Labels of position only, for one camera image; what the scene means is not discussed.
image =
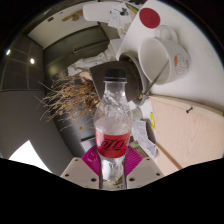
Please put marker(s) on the grey pot saucer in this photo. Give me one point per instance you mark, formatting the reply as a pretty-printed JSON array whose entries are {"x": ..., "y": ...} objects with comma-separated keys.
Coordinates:
[{"x": 135, "y": 60}]

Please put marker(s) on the large ceiling light panel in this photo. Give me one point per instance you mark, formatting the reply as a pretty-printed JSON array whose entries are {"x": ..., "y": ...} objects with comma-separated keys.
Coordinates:
[{"x": 28, "y": 155}]

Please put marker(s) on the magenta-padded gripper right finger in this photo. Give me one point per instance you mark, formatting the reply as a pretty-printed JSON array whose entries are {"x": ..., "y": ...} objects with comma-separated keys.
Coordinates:
[{"x": 136, "y": 161}]

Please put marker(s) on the printed paper sheet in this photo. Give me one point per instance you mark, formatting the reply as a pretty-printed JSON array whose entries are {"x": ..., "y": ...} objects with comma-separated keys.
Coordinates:
[{"x": 141, "y": 133}]

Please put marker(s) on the stack of books and papers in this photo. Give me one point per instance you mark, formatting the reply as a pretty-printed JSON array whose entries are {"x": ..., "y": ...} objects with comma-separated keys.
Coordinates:
[{"x": 115, "y": 20}]

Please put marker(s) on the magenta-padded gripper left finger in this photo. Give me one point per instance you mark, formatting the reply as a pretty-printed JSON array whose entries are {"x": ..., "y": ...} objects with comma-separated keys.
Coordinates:
[{"x": 88, "y": 161}]

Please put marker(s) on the brown wooden figure statue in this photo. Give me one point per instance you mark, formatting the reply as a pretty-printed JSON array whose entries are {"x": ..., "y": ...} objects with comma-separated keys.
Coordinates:
[{"x": 73, "y": 15}]

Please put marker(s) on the small round white container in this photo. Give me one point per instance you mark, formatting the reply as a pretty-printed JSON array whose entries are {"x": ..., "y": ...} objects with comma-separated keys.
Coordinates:
[{"x": 137, "y": 113}]

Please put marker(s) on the clear bottle with red label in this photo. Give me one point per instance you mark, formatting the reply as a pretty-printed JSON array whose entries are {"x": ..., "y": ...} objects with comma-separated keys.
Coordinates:
[{"x": 113, "y": 126}]

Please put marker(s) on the small yellow note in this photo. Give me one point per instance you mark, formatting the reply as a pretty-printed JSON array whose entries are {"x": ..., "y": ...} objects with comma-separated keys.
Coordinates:
[{"x": 152, "y": 120}]

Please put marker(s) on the dark grey plant pot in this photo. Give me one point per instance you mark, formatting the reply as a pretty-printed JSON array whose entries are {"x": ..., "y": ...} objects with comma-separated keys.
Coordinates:
[{"x": 98, "y": 75}]

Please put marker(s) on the dried brown plant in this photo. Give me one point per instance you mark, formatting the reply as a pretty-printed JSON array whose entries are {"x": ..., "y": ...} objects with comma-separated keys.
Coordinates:
[{"x": 73, "y": 96}]

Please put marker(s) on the white printed mug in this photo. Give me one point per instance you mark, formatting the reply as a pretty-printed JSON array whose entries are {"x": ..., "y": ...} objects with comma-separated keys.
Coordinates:
[{"x": 178, "y": 56}]

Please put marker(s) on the flat round red coaster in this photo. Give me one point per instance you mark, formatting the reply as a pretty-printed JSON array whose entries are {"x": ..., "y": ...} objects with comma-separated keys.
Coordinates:
[{"x": 149, "y": 17}]

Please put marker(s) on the recessed ceiling spotlights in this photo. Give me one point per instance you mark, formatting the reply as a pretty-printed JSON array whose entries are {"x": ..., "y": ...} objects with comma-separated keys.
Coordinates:
[{"x": 32, "y": 61}]

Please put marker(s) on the metal spoon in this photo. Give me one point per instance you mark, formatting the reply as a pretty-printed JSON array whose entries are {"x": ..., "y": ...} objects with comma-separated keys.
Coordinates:
[{"x": 156, "y": 78}]

